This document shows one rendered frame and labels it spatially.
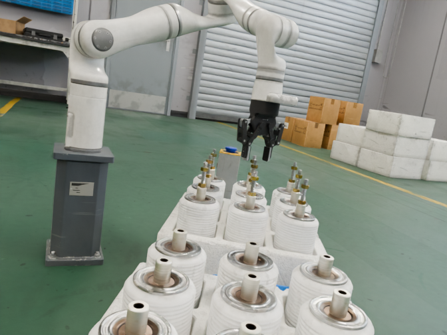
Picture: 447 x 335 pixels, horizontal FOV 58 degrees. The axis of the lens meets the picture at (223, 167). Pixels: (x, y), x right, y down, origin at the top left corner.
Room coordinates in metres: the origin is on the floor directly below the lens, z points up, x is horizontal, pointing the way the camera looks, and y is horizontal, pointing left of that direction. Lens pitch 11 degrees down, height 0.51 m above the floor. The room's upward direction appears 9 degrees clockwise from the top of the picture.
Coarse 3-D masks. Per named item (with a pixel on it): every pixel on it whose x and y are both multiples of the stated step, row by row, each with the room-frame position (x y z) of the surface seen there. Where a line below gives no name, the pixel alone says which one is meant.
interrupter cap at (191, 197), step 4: (184, 196) 0.92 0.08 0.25; (188, 196) 0.93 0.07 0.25; (192, 196) 0.94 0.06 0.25; (208, 196) 0.96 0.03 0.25; (188, 200) 0.90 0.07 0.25; (192, 200) 0.90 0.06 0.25; (196, 200) 0.90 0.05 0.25; (208, 200) 0.92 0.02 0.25; (212, 200) 0.93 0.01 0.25; (208, 204) 0.90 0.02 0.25
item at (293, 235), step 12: (276, 228) 0.92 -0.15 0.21; (288, 228) 0.88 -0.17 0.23; (300, 228) 0.87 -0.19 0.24; (312, 228) 0.88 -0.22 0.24; (276, 240) 0.90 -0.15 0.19; (288, 240) 0.88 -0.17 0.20; (300, 240) 0.87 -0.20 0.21; (312, 240) 0.89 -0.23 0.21; (300, 252) 0.87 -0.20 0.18; (312, 252) 0.90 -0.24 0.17
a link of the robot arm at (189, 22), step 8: (176, 8) 1.16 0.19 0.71; (184, 8) 1.19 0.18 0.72; (208, 8) 1.29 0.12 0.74; (216, 8) 1.26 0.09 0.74; (224, 8) 1.26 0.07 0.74; (184, 16) 1.16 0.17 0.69; (192, 16) 1.19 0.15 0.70; (200, 16) 1.24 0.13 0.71; (208, 16) 1.29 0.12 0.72; (216, 16) 1.27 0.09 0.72; (224, 16) 1.27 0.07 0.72; (232, 16) 1.28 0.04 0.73; (184, 24) 1.17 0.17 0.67; (192, 24) 1.19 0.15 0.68; (200, 24) 1.21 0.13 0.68; (208, 24) 1.24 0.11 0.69; (216, 24) 1.25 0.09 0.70; (224, 24) 1.27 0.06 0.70; (184, 32) 1.19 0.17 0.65; (192, 32) 1.22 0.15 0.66
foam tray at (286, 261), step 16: (176, 208) 1.05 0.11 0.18; (224, 208) 1.13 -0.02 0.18; (224, 224) 0.98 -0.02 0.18; (192, 240) 0.85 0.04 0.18; (208, 240) 0.86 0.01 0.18; (224, 240) 0.87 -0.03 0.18; (272, 240) 0.93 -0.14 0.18; (320, 240) 0.98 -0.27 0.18; (208, 256) 0.85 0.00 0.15; (272, 256) 0.84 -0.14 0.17; (288, 256) 0.84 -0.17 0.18; (304, 256) 0.85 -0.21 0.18; (208, 272) 0.85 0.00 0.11; (288, 272) 0.84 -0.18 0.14
